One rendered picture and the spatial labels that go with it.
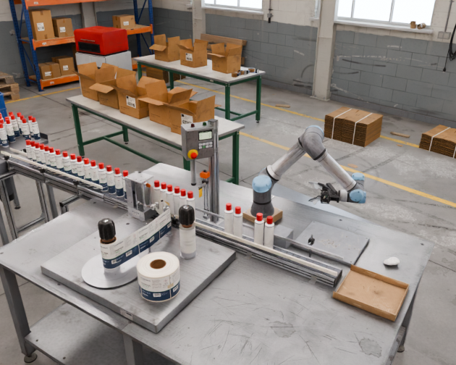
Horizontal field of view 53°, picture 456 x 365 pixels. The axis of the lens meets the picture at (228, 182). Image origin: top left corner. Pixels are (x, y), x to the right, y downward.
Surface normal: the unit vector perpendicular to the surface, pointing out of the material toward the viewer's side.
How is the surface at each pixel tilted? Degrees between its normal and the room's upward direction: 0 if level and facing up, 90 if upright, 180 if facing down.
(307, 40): 90
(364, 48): 90
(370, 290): 0
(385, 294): 0
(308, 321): 0
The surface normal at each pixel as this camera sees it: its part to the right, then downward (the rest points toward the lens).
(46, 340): 0.00, -0.89
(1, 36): 0.72, 0.32
